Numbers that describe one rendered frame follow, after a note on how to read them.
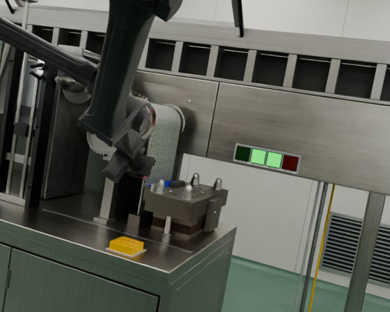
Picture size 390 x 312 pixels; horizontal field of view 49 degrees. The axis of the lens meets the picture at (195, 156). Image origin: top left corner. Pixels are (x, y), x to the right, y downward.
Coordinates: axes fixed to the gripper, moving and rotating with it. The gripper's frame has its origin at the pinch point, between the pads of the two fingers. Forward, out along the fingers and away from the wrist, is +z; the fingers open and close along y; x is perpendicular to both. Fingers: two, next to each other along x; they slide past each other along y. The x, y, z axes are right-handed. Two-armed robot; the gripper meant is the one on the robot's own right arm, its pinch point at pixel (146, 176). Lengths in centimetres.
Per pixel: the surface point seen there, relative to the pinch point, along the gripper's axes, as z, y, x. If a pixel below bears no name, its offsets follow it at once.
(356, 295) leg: 58, 74, -7
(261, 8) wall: 163, -40, 244
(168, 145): 6.8, 0.3, 15.8
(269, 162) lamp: 20.6, 34.6, 23.8
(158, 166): 5.3, 0.3, 6.2
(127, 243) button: -16.2, 10.8, -26.2
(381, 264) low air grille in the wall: 263, 102, 68
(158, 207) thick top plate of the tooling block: -1.2, 9.0, -9.9
